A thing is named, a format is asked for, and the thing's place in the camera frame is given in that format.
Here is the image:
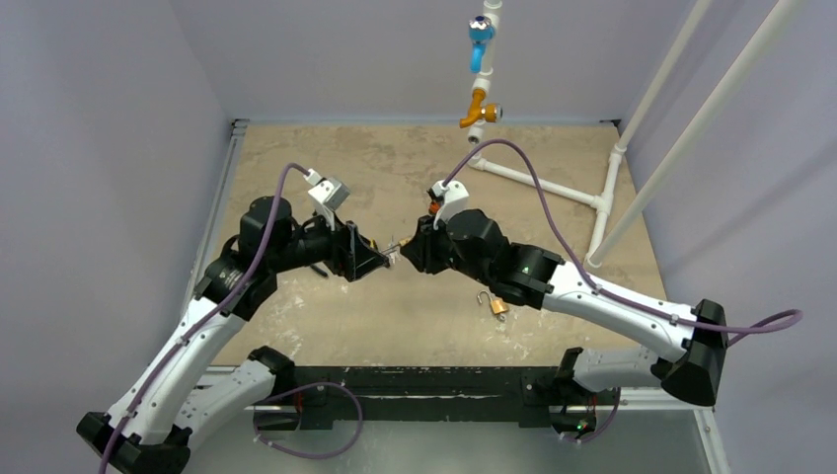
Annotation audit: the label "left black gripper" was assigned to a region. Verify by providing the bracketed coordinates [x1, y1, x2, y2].
[268, 202, 387, 279]

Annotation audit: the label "black key bunch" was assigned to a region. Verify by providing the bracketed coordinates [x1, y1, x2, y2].
[384, 247, 399, 268]

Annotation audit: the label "brass padlock long shackle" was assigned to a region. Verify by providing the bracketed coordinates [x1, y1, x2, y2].
[381, 237, 413, 255]

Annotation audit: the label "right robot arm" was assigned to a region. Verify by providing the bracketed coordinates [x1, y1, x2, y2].
[400, 209, 728, 407]

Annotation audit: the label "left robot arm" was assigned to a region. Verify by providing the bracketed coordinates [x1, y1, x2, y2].
[77, 196, 390, 473]

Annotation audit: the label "brass padlock open shackle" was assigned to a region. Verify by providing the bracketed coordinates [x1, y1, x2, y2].
[477, 290, 509, 322]

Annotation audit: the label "black base bar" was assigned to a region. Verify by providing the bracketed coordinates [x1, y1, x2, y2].
[247, 346, 620, 435]

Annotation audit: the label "orange tap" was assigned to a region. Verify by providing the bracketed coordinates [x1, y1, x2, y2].
[459, 88, 503, 128]

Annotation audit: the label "blue tap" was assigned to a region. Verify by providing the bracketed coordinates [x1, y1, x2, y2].
[468, 15, 495, 73]

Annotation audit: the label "white diagonal pole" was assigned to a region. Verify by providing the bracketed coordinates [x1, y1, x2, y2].
[586, 0, 800, 268]

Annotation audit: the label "blue handled pliers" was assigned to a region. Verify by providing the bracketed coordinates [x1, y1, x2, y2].
[308, 264, 329, 278]

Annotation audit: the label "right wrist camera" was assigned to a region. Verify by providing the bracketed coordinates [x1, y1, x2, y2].
[428, 180, 470, 230]

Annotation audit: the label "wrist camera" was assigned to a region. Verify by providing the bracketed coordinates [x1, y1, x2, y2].
[305, 169, 350, 231]
[428, 180, 470, 230]

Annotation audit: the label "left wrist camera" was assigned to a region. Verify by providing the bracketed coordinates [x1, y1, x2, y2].
[305, 169, 350, 231]

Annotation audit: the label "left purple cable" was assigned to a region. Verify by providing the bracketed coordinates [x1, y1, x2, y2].
[98, 162, 314, 474]

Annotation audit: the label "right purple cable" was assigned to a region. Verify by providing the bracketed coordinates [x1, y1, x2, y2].
[441, 138, 804, 347]

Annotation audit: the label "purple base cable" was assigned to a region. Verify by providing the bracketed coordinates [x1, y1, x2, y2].
[252, 382, 364, 462]

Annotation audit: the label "white pvc pipe frame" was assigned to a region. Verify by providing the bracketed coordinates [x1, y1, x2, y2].
[463, 1, 628, 255]

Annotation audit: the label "aluminium frame rail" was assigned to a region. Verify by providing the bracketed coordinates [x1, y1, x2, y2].
[178, 118, 251, 320]

